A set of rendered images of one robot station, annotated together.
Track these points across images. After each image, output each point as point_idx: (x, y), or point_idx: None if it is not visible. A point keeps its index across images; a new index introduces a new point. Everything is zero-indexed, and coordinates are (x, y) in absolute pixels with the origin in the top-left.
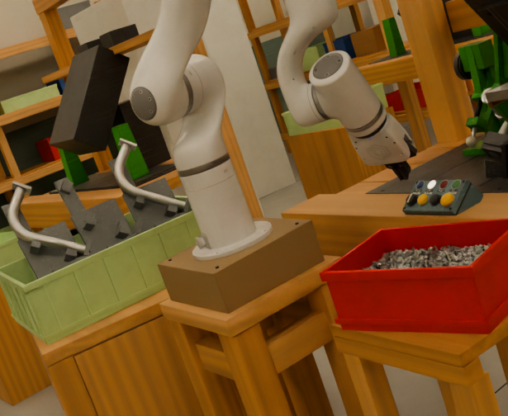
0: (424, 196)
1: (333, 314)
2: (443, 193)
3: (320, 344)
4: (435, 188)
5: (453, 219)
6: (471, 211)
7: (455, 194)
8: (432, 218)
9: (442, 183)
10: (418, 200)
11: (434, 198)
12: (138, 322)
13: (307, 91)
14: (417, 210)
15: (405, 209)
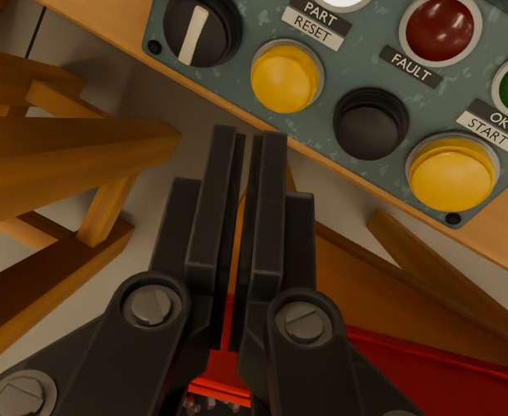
0: (306, 87)
1: None
2: (428, 101)
3: None
4: (371, 23)
5: (439, 232)
6: None
7: (506, 153)
8: (328, 166)
9: (434, 30)
10: (261, 97)
11: (373, 148)
12: None
13: None
14: (247, 109)
15: (168, 61)
